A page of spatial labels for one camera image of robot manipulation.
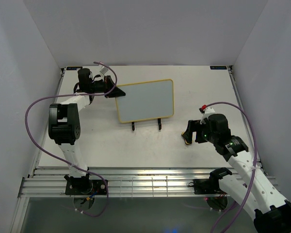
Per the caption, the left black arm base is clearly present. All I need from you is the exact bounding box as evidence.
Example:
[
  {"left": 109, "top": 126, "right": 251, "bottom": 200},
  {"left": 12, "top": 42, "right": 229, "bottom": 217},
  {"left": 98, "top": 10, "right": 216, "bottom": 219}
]
[{"left": 64, "top": 174, "right": 107, "bottom": 196}]

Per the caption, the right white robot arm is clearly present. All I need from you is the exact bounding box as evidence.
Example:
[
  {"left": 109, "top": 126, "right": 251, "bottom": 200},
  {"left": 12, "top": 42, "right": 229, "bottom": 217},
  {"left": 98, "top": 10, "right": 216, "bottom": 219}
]
[{"left": 182, "top": 113, "right": 291, "bottom": 233}]

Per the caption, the yellow framed whiteboard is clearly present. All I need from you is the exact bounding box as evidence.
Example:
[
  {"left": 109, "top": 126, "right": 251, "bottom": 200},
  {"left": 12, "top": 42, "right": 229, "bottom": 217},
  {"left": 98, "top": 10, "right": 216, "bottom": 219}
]
[{"left": 115, "top": 79, "right": 175, "bottom": 124}]

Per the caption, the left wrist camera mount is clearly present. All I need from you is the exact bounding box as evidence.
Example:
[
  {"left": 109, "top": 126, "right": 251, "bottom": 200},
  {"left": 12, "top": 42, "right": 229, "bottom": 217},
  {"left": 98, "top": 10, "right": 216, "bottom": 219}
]
[{"left": 97, "top": 66, "right": 109, "bottom": 79}]

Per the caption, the dark corner label sticker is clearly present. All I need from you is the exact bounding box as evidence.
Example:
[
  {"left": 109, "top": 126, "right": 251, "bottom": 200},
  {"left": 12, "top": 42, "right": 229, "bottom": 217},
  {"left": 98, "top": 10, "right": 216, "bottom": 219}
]
[{"left": 210, "top": 66, "right": 227, "bottom": 70}]

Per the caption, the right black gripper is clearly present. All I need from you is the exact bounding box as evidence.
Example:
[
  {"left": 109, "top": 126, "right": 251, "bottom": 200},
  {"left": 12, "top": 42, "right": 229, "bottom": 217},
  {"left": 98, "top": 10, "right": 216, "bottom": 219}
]
[{"left": 182, "top": 119, "right": 218, "bottom": 144}]

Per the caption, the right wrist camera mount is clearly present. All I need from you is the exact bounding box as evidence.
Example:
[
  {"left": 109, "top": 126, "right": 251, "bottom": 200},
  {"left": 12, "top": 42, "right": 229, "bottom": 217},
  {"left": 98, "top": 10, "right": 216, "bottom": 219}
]
[{"left": 199, "top": 105, "right": 216, "bottom": 124}]

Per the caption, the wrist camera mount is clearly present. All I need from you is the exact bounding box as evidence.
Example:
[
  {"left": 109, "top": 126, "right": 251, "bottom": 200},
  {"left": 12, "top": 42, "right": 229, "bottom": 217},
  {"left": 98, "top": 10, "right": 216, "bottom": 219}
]
[
  {"left": 199, "top": 105, "right": 216, "bottom": 124},
  {"left": 97, "top": 66, "right": 109, "bottom": 79}
]

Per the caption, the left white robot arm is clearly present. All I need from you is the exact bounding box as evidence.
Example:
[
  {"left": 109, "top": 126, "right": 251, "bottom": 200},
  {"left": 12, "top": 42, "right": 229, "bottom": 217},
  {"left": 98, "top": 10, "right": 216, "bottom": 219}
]
[{"left": 48, "top": 67, "right": 126, "bottom": 194}]

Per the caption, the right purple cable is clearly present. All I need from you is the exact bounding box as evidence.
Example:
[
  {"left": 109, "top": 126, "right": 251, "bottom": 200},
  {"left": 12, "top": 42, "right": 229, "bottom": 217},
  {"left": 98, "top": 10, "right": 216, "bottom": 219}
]
[{"left": 184, "top": 101, "right": 259, "bottom": 233}]

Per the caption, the yellow black whiteboard eraser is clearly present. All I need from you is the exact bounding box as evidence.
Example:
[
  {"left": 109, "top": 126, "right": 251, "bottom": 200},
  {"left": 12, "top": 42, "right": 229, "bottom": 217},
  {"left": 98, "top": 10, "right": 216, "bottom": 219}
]
[{"left": 181, "top": 132, "right": 193, "bottom": 145}]

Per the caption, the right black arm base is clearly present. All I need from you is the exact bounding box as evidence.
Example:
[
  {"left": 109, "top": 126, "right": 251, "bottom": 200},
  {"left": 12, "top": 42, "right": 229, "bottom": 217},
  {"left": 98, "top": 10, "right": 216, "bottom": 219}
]
[{"left": 188, "top": 167, "right": 232, "bottom": 195}]

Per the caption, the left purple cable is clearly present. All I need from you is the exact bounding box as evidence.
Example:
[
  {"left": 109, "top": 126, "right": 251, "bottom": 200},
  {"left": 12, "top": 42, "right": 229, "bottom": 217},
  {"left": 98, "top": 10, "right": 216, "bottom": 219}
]
[{"left": 24, "top": 61, "right": 118, "bottom": 217}]

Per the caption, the black metal whiteboard stand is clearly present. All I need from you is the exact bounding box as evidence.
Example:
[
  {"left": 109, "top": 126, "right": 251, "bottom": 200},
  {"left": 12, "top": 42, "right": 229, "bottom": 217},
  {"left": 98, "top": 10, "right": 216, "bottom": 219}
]
[{"left": 130, "top": 117, "right": 162, "bottom": 131}]

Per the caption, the purple cable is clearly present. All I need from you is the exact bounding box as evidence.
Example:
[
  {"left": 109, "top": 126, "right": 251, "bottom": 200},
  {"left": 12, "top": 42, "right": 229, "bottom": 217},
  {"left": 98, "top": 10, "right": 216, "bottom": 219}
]
[
  {"left": 24, "top": 61, "right": 118, "bottom": 217},
  {"left": 184, "top": 101, "right": 259, "bottom": 233}
]

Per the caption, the left dark corner label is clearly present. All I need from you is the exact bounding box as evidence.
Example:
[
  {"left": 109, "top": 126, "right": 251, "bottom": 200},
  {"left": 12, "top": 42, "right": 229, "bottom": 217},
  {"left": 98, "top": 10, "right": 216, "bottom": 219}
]
[{"left": 66, "top": 66, "right": 83, "bottom": 71}]

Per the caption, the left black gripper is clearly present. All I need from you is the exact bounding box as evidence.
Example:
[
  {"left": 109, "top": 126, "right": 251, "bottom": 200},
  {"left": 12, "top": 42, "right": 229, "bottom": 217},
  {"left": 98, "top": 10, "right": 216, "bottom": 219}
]
[{"left": 90, "top": 76, "right": 126, "bottom": 99}]

